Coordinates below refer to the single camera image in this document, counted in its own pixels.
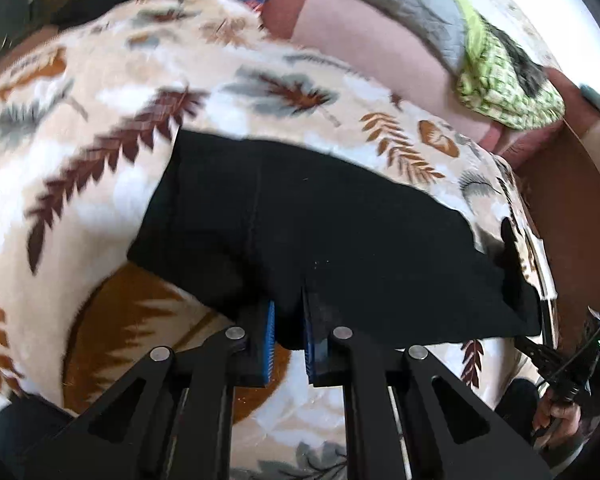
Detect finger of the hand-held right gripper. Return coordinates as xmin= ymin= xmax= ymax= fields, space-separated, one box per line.
xmin=515 ymin=335 xmax=563 ymax=368

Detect person's right hand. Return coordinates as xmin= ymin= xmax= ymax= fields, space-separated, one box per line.
xmin=531 ymin=394 xmax=582 ymax=442

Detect black pants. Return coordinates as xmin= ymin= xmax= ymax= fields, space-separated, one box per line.
xmin=126 ymin=127 xmax=541 ymax=352

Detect green checkered cloth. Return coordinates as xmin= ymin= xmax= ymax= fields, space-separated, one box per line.
xmin=449 ymin=0 xmax=567 ymax=129

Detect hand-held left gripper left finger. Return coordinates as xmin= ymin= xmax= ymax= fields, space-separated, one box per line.
xmin=25 ymin=301 xmax=277 ymax=480

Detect person's dark clothing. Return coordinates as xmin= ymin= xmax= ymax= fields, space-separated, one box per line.
xmin=0 ymin=399 xmax=78 ymax=480

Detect pink pillow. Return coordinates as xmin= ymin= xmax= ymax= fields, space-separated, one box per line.
xmin=261 ymin=0 xmax=513 ymax=153

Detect leaf-printed fleece blanket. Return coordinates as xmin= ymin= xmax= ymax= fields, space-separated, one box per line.
xmin=0 ymin=0 xmax=561 ymax=480

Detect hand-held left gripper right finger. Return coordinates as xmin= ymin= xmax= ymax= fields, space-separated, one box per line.
xmin=301 ymin=292 xmax=552 ymax=480

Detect brown wooden bed frame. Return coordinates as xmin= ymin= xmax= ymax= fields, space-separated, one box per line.
xmin=500 ymin=67 xmax=600 ymax=346

